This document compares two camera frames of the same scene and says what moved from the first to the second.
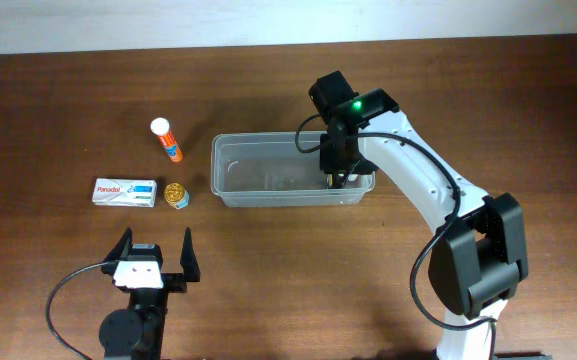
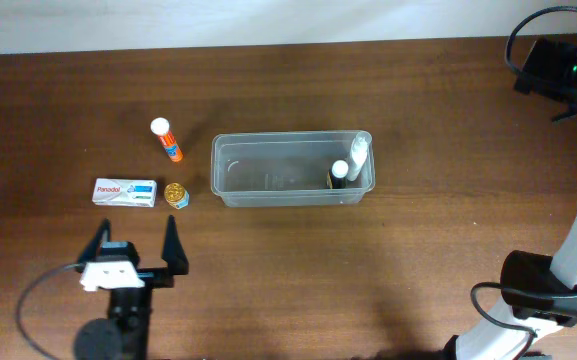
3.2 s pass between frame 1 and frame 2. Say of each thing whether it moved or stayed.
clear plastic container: stayed
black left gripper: moved
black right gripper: moved
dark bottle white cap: stayed
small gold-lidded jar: stayed
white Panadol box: stayed
